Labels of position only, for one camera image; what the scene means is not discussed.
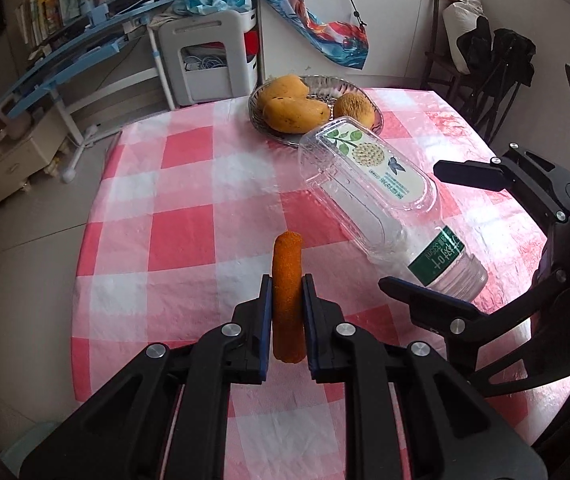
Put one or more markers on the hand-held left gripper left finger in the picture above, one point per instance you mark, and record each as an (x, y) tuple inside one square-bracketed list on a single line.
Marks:
[(265, 320)]

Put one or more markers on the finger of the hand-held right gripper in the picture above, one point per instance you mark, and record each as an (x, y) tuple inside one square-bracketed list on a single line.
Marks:
[(470, 172), (435, 307)]

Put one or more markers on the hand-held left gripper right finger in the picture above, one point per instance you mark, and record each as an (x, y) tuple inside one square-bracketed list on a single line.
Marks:
[(310, 320)]

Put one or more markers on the clear plastic bottle green label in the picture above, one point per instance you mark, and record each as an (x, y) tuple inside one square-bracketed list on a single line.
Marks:
[(440, 260)]

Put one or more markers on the clear plastic box with label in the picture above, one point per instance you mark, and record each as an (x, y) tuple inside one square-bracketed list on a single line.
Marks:
[(365, 175)]

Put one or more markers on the black folding chair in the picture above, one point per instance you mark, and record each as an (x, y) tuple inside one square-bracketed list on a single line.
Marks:
[(482, 102)]

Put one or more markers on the black jacket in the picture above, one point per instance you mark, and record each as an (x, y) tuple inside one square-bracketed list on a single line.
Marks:
[(505, 55)]

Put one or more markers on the brown round fruit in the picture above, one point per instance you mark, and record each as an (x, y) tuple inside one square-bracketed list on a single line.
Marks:
[(352, 107)]

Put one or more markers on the white bag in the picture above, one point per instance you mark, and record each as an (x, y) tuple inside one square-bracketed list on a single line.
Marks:
[(457, 25)]

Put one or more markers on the pink checkered tablecloth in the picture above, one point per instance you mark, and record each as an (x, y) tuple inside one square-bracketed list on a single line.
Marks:
[(190, 185)]

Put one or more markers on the glass fruit plate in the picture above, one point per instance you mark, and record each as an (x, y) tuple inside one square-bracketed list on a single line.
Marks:
[(325, 87)]

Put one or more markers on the yellow mango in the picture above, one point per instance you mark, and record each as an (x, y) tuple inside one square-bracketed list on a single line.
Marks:
[(280, 90), (290, 115)]

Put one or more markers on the blue red patterned bag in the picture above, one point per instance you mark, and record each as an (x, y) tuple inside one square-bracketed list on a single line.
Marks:
[(325, 35)]

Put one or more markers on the grey plastic storage stool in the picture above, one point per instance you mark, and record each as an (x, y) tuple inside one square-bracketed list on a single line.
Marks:
[(205, 30)]

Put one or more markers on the white television cabinet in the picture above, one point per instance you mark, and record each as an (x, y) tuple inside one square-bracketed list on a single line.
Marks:
[(10, 160)]

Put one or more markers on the pink jug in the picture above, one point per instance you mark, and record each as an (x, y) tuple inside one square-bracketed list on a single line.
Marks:
[(15, 127)]

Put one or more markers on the blue study desk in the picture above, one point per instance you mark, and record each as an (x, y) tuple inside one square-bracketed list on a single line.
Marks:
[(65, 60)]

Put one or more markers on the row of books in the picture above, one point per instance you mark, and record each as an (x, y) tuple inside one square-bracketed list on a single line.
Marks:
[(45, 15)]

